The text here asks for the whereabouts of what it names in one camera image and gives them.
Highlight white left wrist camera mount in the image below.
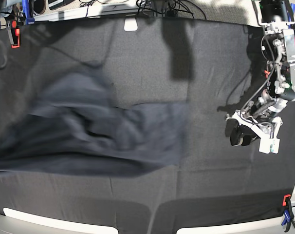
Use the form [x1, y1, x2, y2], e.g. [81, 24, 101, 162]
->
[251, 117, 283, 154]

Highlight red blue clamp near right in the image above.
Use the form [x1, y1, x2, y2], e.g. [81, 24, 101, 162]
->
[281, 194, 295, 233]

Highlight dark navy t-shirt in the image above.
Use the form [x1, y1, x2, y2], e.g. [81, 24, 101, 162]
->
[0, 70, 189, 177]

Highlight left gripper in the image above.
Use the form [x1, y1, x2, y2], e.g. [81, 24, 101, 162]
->
[225, 110, 275, 146]

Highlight red black clamp far left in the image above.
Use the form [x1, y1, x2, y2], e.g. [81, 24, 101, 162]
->
[6, 20, 20, 48]

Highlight blue clamp far left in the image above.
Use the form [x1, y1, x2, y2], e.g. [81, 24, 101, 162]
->
[21, 0, 35, 25]

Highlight black cable bundle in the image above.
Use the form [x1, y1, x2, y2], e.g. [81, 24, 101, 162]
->
[135, 0, 208, 20]

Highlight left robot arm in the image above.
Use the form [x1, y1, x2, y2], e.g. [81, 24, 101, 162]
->
[226, 0, 295, 152]

